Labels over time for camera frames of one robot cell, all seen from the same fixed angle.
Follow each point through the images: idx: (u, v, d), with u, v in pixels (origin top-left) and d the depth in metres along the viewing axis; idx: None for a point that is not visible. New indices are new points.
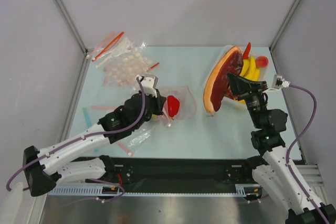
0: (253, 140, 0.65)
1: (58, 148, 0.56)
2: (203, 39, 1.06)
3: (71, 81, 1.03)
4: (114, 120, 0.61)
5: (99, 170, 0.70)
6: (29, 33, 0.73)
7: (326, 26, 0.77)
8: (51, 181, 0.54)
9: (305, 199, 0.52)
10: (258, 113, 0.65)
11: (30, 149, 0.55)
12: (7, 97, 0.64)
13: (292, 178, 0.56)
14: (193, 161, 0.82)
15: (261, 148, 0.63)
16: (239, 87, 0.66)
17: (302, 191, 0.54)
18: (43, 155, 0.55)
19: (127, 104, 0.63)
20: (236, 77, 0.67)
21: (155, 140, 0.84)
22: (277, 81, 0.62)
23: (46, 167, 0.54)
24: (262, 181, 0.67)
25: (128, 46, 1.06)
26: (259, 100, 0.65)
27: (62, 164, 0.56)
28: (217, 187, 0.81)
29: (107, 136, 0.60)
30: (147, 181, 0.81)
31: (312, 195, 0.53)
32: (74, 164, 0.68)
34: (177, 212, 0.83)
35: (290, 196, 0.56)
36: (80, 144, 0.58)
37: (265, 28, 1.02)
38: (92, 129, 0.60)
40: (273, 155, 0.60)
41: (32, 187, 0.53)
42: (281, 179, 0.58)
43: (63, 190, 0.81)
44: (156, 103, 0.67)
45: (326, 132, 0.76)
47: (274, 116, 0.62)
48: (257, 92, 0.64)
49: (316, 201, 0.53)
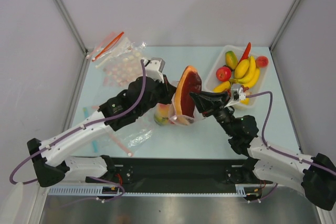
0: (234, 148, 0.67)
1: (58, 140, 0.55)
2: (202, 39, 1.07)
3: (71, 81, 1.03)
4: (115, 106, 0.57)
5: (101, 169, 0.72)
6: (29, 33, 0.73)
7: (327, 27, 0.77)
8: (57, 171, 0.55)
9: (298, 164, 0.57)
10: (227, 124, 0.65)
11: (32, 141, 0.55)
12: (7, 96, 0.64)
13: (279, 155, 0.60)
14: (194, 161, 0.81)
15: (243, 151, 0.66)
16: (204, 105, 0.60)
17: (292, 158, 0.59)
18: (44, 148, 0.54)
19: (129, 89, 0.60)
20: (198, 95, 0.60)
21: (156, 140, 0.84)
22: (235, 95, 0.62)
23: (48, 159, 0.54)
24: (269, 175, 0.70)
25: (128, 46, 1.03)
26: (224, 113, 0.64)
27: (63, 155, 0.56)
28: (218, 187, 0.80)
29: (108, 124, 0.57)
30: (147, 181, 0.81)
31: (300, 157, 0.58)
32: (81, 160, 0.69)
34: (177, 212, 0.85)
35: (292, 172, 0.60)
36: (80, 133, 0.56)
37: (265, 28, 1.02)
38: (93, 117, 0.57)
40: (254, 148, 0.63)
41: (39, 178, 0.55)
42: (273, 161, 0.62)
43: (63, 190, 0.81)
44: (163, 90, 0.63)
45: (326, 133, 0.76)
47: (246, 122, 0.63)
48: (221, 108, 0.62)
49: (307, 158, 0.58)
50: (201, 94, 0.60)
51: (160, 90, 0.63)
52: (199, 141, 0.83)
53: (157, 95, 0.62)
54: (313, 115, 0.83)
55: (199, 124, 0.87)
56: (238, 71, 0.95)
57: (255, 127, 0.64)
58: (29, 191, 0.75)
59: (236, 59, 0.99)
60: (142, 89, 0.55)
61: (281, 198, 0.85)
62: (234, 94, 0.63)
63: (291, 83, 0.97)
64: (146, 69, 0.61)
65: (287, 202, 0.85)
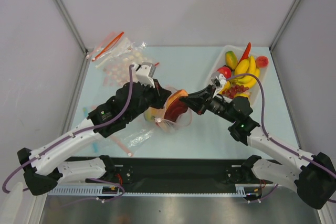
0: (232, 133, 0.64)
1: (48, 149, 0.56)
2: (203, 39, 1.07)
3: (71, 81, 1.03)
4: (104, 113, 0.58)
5: (100, 170, 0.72)
6: (29, 33, 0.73)
7: (327, 27, 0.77)
8: (49, 180, 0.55)
9: (297, 160, 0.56)
10: (224, 112, 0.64)
11: (22, 151, 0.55)
12: (7, 96, 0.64)
13: (280, 148, 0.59)
14: (194, 162, 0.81)
15: (242, 138, 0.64)
16: (196, 104, 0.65)
17: (292, 153, 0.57)
18: (34, 158, 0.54)
19: (118, 95, 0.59)
20: (187, 97, 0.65)
21: (155, 141, 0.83)
22: (216, 81, 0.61)
23: (38, 169, 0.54)
24: (266, 172, 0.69)
25: (128, 46, 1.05)
26: (217, 103, 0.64)
27: (54, 163, 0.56)
28: (218, 187, 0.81)
29: (97, 131, 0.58)
30: (147, 180, 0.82)
31: (301, 153, 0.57)
32: (76, 163, 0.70)
34: (177, 213, 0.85)
35: (288, 166, 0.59)
36: (69, 142, 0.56)
37: (265, 28, 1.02)
38: (83, 124, 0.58)
40: (254, 137, 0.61)
41: (31, 188, 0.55)
42: (270, 152, 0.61)
43: (62, 190, 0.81)
44: (153, 95, 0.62)
45: (326, 134, 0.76)
47: (237, 100, 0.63)
48: (209, 100, 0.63)
49: (307, 155, 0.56)
50: (190, 96, 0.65)
51: (150, 96, 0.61)
52: (199, 140, 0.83)
53: (146, 100, 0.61)
54: (313, 115, 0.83)
55: (198, 124, 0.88)
56: (239, 71, 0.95)
57: (246, 104, 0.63)
58: (29, 191, 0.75)
59: (236, 59, 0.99)
60: (128, 96, 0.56)
61: (280, 198, 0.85)
62: (216, 82, 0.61)
63: (291, 83, 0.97)
64: (137, 74, 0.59)
65: (287, 201, 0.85)
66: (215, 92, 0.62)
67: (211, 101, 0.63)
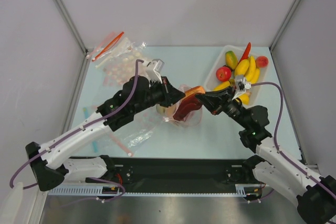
0: (243, 139, 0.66)
1: (58, 141, 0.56)
2: (203, 39, 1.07)
3: (71, 81, 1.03)
4: (113, 106, 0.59)
5: (101, 168, 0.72)
6: (28, 33, 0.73)
7: (327, 27, 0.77)
8: (56, 174, 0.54)
9: (304, 178, 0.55)
10: (240, 117, 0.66)
11: (31, 145, 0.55)
12: (7, 96, 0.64)
13: (287, 163, 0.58)
14: (193, 162, 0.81)
15: (251, 145, 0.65)
16: (213, 104, 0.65)
17: (300, 171, 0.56)
18: (44, 150, 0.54)
19: (125, 89, 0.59)
20: (204, 95, 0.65)
21: (155, 141, 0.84)
22: (240, 85, 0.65)
23: (48, 161, 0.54)
24: (267, 178, 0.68)
25: (129, 46, 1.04)
26: (234, 107, 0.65)
27: (64, 156, 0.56)
28: (217, 187, 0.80)
29: (108, 124, 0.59)
30: (148, 181, 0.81)
31: (308, 172, 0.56)
32: (79, 161, 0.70)
34: (177, 213, 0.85)
35: (295, 184, 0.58)
36: (79, 135, 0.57)
37: (266, 28, 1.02)
38: (92, 117, 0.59)
40: (264, 147, 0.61)
41: (38, 182, 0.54)
42: (276, 166, 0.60)
43: (63, 190, 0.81)
44: (162, 92, 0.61)
45: (326, 134, 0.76)
47: (256, 110, 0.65)
48: (228, 102, 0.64)
49: (315, 176, 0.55)
50: (207, 94, 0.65)
51: (159, 93, 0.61)
52: (199, 141, 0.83)
53: (154, 98, 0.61)
54: (313, 115, 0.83)
55: (198, 124, 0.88)
56: (239, 71, 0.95)
57: (264, 115, 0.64)
58: (29, 191, 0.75)
59: (236, 59, 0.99)
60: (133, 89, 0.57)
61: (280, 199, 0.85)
62: (240, 85, 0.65)
63: (291, 83, 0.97)
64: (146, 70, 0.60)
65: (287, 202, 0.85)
66: (235, 96, 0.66)
67: (229, 105, 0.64)
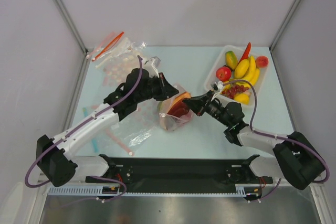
0: (228, 136, 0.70)
1: (72, 130, 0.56)
2: (203, 39, 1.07)
3: (71, 81, 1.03)
4: (118, 97, 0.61)
5: (103, 164, 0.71)
6: (28, 33, 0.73)
7: (327, 27, 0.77)
8: (72, 166, 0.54)
9: (273, 140, 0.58)
10: (220, 115, 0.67)
11: (43, 138, 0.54)
12: (7, 97, 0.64)
13: (259, 135, 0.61)
14: (193, 161, 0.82)
15: (235, 139, 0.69)
16: (196, 106, 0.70)
17: (269, 136, 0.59)
18: (60, 140, 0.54)
19: (128, 80, 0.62)
20: (188, 99, 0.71)
21: (155, 140, 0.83)
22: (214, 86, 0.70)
23: (66, 150, 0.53)
24: (262, 168, 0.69)
25: (128, 46, 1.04)
26: (214, 106, 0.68)
27: (79, 145, 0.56)
28: (218, 187, 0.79)
29: (117, 112, 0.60)
30: (147, 181, 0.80)
31: (275, 134, 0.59)
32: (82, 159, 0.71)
34: (177, 212, 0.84)
35: (270, 151, 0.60)
36: (92, 124, 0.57)
37: (265, 28, 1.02)
38: (100, 107, 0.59)
40: (241, 133, 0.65)
41: (53, 175, 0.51)
42: (255, 144, 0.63)
43: (62, 190, 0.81)
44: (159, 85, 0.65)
45: (326, 134, 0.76)
47: (231, 106, 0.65)
48: (207, 104, 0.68)
49: (282, 135, 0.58)
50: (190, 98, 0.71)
51: (157, 87, 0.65)
52: (199, 140, 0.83)
53: (152, 91, 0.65)
54: (313, 115, 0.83)
55: (198, 124, 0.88)
56: (238, 71, 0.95)
57: (239, 109, 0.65)
58: (29, 191, 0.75)
59: (236, 59, 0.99)
60: (138, 79, 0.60)
61: (280, 198, 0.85)
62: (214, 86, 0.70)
63: (291, 83, 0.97)
64: (145, 66, 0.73)
65: (287, 201, 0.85)
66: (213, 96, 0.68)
67: (209, 104, 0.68)
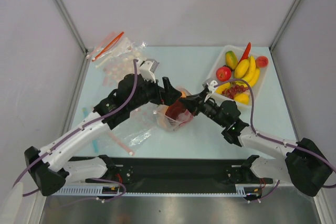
0: (226, 136, 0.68)
1: (58, 143, 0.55)
2: (203, 39, 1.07)
3: (71, 81, 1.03)
4: (108, 105, 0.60)
5: (102, 167, 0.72)
6: (28, 33, 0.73)
7: (327, 27, 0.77)
8: (60, 177, 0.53)
9: (283, 148, 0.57)
10: (216, 115, 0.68)
11: (30, 150, 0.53)
12: (7, 97, 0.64)
13: (266, 141, 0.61)
14: (193, 161, 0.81)
15: (234, 139, 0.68)
16: (190, 107, 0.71)
17: (277, 143, 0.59)
18: (45, 153, 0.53)
19: (120, 88, 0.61)
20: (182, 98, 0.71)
21: (155, 140, 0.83)
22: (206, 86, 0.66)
23: (51, 163, 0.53)
24: (263, 169, 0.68)
25: (128, 46, 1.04)
26: (210, 106, 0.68)
27: (65, 158, 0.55)
28: (217, 187, 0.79)
29: (106, 121, 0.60)
30: (147, 181, 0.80)
31: (285, 141, 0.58)
32: (77, 162, 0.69)
34: (177, 212, 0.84)
35: (276, 157, 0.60)
36: (79, 135, 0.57)
37: (265, 29, 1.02)
38: (89, 117, 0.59)
40: (243, 136, 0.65)
41: (41, 187, 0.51)
42: (260, 148, 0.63)
43: (62, 190, 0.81)
44: (155, 91, 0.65)
45: (326, 134, 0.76)
47: (226, 105, 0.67)
48: (201, 104, 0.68)
49: (292, 142, 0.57)
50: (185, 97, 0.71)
51: (151, 91, 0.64)
52: (199, 140, 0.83)
53: (147, 96, 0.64)
54: (313, 115, 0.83)
55: (198, 124, 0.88)
56: (238, 71, 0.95)
57: (235, 107, 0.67)
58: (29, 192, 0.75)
59: (236, 59, 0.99)
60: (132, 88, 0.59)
61: (280, 198, 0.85)
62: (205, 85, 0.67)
63: (291, 83, 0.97)
64: None
65: (287, 201, 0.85)
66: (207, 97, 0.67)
67: (203, 104, 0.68)
